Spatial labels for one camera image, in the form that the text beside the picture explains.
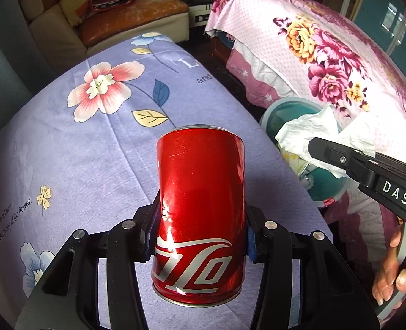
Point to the pink floral blanket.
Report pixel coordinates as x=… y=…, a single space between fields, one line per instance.
x=326 y=58

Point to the yellow cushion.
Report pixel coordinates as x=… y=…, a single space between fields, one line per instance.
x=74 y=3

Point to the teal plastic bin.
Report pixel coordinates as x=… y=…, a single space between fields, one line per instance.
x=282 y=117

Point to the orange seat cushion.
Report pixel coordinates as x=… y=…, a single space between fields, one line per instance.
x=130 y=17

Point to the black media player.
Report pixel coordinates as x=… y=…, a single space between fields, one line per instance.
x=199 y=10

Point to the red soda can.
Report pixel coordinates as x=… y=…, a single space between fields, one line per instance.
x=199 y=196

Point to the white tissue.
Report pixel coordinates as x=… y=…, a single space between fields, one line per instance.
x=313 y=127

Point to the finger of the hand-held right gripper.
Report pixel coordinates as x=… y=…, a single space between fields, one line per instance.
x=326 y=151

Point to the person's right hand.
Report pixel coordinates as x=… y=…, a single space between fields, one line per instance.
x=387 y=278

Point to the purple floral blanket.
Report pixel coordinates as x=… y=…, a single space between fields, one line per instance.
x=86 y=144

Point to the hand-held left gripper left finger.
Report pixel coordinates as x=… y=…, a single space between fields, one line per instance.
x=144 y=237

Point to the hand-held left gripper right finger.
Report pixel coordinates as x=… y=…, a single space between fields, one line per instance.
x=253 y=247

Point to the cream sofa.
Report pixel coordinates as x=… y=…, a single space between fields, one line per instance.
x=51 y=31

